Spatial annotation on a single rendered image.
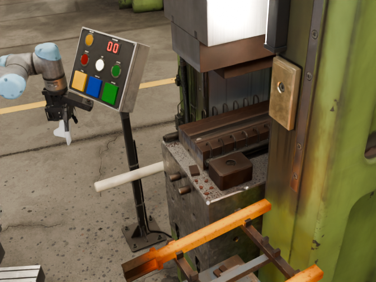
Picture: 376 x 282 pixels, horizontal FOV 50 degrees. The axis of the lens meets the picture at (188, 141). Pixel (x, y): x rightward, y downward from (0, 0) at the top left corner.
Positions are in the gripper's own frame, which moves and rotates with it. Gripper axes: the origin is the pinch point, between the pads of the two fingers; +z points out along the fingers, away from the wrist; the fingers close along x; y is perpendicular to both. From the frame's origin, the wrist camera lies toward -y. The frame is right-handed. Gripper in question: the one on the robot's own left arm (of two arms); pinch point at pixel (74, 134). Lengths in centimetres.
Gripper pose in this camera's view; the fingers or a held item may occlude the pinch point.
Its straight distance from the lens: 159.5
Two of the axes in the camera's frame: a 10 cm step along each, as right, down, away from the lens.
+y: -10.0, 0.6, -0.1
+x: 0.4, 5.7, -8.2
